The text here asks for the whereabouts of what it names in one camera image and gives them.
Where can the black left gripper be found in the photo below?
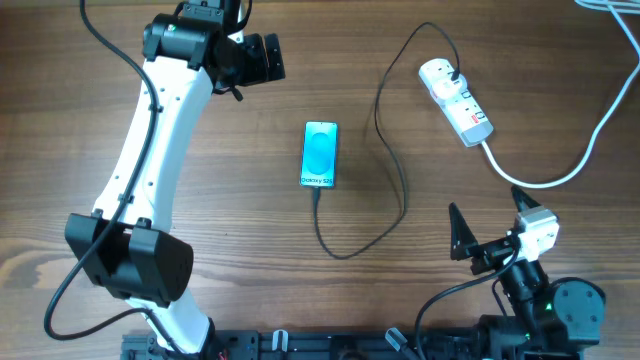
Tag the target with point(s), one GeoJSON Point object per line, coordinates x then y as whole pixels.
{"type": "Point", "coordinates": [258, 71]}

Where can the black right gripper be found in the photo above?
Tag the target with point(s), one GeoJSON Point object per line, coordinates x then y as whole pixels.
{"type": "Point", "coordinates": [491, 252]}

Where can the Galaxy smartphone teal screen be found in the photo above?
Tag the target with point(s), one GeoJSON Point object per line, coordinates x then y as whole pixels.
{"type": "Point", "coordinates": [319, 154]}

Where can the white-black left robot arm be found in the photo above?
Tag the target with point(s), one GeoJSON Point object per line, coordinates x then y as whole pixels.
{"type": "Point", "coordinates": [124, 245]}

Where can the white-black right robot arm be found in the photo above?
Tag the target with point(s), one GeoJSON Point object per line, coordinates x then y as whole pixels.
{"type": "Point", "coordinates": [552, 319]}

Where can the white USB charger plug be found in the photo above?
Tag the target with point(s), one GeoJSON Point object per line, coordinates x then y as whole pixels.
{"type": "Point", "coordinates": [445, 89]}

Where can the white power strip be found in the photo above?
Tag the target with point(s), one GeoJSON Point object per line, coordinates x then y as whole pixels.
{"type": "Point", "coordinates": [463, 113]}

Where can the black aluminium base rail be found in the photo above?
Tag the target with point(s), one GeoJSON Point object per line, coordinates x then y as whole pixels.
{"type": "Point", "coordinates": [280, 344]}

